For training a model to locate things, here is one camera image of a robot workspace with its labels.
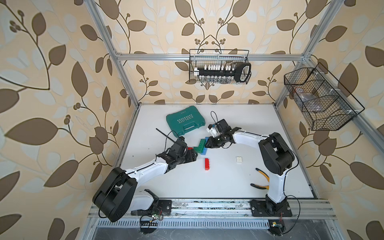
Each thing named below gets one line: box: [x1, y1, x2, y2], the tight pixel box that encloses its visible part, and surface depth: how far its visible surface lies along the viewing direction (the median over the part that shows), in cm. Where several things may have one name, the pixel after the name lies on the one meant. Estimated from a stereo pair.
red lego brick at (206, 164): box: [204, 158, 210, 171], surface depth 90 cm
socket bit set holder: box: [193, 62, 252, 84], surface depth 86 cm
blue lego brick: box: [200, 137, 209, 155], surface depth 95 cm
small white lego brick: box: [236, 156, 243, 163], surface depth 91 cm
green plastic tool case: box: [166, 105, 206, 138], surface depth 107 cm
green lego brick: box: [194, 138, 206, 154], surface depth 96 cm
